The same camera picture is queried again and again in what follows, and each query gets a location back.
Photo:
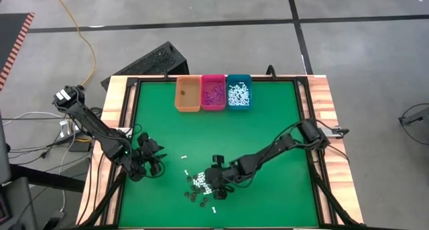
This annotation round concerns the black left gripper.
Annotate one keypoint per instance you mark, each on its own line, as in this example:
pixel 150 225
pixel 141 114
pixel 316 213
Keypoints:
pixel 149 153

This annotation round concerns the silver mounting plate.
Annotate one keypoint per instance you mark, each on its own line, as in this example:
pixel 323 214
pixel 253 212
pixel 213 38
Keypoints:
pixel 124 131

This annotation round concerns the wooden table border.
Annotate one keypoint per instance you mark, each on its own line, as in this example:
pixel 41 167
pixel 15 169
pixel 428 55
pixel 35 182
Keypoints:
pixel 114 99

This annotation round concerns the black mesh computer case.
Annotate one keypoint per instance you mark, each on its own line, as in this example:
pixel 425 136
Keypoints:
pixel 151 62

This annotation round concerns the pink plastic bin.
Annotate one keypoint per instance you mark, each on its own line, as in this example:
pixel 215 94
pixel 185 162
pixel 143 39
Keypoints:
pixel 214 81

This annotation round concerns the grey equipment cabinet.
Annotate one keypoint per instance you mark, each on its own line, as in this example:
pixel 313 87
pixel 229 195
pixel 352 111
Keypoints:
pixel 20 203

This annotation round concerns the blue plastic bin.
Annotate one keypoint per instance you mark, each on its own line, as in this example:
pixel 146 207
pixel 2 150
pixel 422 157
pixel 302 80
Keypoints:
pixel 239 78

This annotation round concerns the orange plastic bin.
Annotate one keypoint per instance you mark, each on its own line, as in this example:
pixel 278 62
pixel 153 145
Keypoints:
pixel 188 98

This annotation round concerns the black table clamp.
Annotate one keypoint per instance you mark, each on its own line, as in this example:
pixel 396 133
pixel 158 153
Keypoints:
pixel 269 69

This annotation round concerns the black mat orange striped edge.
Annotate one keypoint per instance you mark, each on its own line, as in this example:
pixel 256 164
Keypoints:
pixel 8 35

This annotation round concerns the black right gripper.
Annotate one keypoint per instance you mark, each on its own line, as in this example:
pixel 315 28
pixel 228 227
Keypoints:
pixel 221 176

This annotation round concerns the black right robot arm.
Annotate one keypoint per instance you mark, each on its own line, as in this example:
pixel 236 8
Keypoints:
pixel 268 153

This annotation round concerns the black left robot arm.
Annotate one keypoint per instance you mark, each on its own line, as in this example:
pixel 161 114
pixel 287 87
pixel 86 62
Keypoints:
pixel 90 122

